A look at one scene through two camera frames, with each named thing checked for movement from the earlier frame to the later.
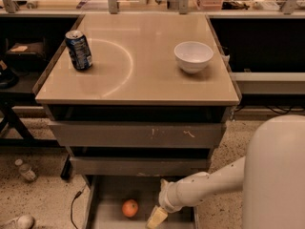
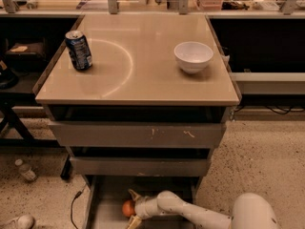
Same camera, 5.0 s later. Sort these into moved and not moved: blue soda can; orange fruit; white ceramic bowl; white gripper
Moved: white gripper
Not moved: white ceramic bowl; orange fruit; blue soda can
